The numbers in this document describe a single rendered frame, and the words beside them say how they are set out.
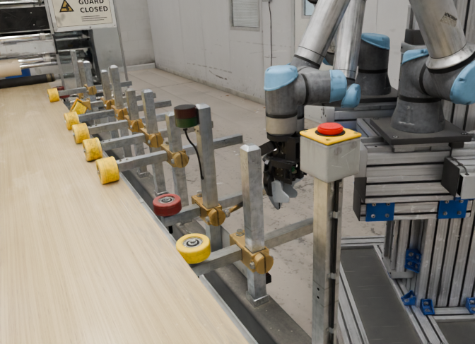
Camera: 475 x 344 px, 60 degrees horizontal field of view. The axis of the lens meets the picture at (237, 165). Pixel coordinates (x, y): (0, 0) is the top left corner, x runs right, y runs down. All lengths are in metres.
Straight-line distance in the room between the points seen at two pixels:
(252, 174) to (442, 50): 0.55
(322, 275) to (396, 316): 1.11
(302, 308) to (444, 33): 1.47
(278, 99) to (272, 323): 0.53
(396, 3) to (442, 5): 2.98
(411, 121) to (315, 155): 0.67
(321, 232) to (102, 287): 0.46
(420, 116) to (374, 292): 0.93
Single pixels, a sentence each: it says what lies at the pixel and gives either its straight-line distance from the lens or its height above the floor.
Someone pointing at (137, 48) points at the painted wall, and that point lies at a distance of 10.29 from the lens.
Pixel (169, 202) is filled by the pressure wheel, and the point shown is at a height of 0.90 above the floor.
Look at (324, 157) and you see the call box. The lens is 0.64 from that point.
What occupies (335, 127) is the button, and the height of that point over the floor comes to 1.23.
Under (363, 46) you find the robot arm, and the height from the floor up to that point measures 1.23.
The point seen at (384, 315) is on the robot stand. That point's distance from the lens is 1.86.
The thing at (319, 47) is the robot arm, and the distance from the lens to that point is 1.09.
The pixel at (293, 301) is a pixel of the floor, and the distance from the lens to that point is 2.20.
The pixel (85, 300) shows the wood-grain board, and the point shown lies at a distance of 0.89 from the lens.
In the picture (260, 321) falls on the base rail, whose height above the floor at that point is 0.70.
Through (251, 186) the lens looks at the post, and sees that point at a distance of 0.92.
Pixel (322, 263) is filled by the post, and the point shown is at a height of 0.98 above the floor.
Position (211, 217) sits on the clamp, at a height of 0.85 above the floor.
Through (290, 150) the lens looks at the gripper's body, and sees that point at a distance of 0.97.
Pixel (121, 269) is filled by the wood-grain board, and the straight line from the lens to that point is 0.95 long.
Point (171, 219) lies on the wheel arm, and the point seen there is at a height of 0.85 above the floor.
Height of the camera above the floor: 1.43
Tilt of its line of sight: 22 degrees down
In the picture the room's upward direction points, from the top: 4 degrees counter-clockwise
